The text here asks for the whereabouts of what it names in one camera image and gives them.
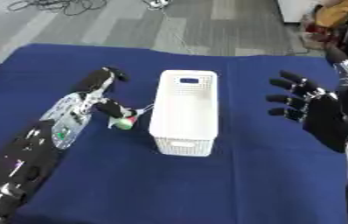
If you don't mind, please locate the black tangled cable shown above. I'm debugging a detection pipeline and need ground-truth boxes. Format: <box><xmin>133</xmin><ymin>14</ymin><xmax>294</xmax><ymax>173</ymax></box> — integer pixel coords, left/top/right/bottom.
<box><xmin>5</xmin><ymin>0</ymin><xmax>110</xmax><ymax>17</ymax></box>

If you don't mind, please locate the yellow and red bag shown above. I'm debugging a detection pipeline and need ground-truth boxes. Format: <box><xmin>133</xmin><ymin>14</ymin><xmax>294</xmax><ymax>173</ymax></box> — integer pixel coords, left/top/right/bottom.
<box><xmin>297</xmin><ymin>0</ymin><xmax>348</xmax><ymax>51</ymax></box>

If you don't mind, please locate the white power strip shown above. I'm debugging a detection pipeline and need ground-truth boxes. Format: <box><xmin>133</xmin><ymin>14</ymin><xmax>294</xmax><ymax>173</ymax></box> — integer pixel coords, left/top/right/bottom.
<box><xmin>142</xmin><ymin>0</ymin><xmax>174</xmax><ymax>10</ymax></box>

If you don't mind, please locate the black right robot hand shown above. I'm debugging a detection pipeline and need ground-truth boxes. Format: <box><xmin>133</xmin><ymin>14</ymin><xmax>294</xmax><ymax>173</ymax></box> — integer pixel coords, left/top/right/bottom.
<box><xmin>264</xmin><ymin>43</ymin><xmax>348</xmax><ymax>154</ymax></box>

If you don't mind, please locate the white cabinet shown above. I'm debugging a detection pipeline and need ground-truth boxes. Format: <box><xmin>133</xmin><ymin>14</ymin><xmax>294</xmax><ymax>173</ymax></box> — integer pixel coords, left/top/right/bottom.
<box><xmin>276</xmin><ymin>0</ymin><xmax>329</xmax><ymax>24</ymax></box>

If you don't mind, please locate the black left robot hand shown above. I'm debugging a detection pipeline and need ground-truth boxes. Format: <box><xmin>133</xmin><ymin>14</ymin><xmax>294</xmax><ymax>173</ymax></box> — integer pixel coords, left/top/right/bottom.
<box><xmin>71</xmin><ymin>66</ymin><xmax>143</xmax><ymax>119</ymax></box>

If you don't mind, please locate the white perforated plastic basket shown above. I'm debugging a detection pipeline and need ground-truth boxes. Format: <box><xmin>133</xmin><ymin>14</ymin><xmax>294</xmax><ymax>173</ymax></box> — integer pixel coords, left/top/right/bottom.
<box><xmin>148</xmin><ymin>69</ymin><xmax>220</xmax><ymax>158</ymax></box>

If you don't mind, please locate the green white red toy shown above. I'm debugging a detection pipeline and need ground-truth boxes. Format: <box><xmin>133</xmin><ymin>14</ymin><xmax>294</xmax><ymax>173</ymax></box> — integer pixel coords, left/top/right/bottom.
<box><xmin>107</xmin><ymin>115</ymin><xmax>137</xmax><ymax>131</ymax></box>

